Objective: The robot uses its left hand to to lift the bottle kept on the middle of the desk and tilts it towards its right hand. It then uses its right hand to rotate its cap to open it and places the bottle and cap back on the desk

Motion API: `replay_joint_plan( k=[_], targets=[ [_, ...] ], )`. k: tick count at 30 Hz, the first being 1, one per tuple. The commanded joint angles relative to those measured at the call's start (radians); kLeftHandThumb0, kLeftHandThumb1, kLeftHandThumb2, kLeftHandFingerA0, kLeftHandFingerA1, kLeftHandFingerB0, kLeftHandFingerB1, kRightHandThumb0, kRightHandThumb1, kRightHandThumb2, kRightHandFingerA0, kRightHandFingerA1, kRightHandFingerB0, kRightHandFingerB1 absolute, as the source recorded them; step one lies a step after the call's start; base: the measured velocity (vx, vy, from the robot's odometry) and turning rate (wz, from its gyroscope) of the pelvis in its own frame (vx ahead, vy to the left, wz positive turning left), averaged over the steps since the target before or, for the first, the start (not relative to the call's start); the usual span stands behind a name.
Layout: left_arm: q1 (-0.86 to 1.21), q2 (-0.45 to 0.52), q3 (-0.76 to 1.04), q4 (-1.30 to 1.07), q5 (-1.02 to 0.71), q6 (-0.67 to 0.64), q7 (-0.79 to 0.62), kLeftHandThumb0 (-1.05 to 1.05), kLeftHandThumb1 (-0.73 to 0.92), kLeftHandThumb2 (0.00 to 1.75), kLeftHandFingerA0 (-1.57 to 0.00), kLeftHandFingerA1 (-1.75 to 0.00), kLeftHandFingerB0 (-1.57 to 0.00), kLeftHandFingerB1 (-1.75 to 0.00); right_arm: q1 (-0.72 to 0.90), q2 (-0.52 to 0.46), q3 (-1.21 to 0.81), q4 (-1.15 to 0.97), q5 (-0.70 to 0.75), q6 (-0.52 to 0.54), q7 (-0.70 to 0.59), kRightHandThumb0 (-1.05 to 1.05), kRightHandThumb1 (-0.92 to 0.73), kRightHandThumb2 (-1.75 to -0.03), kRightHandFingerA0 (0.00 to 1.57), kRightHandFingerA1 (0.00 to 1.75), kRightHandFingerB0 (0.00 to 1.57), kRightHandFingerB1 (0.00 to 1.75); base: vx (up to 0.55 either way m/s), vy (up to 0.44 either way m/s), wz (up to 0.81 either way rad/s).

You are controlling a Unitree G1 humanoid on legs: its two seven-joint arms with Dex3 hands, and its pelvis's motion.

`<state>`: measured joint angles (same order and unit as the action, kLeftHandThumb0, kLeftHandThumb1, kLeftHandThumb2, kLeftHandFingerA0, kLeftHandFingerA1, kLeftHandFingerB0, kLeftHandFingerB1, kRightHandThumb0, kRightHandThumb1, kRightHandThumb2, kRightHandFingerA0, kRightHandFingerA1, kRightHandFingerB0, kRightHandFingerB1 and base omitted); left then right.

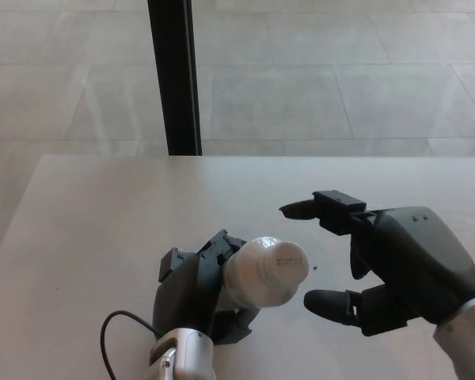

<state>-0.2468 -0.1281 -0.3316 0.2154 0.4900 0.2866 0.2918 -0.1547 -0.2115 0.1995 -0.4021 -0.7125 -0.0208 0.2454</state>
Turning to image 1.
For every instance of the black vertical window post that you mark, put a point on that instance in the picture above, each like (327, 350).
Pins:
(176, 75)

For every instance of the white plastic bottle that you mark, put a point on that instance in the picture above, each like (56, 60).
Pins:
(249, 281)

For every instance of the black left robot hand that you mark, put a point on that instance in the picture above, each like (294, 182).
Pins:
(186, 293)

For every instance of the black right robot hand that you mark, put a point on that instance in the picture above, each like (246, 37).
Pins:
(415, 257)

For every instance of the white bottle cap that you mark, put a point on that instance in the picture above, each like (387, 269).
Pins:
(287, 269)

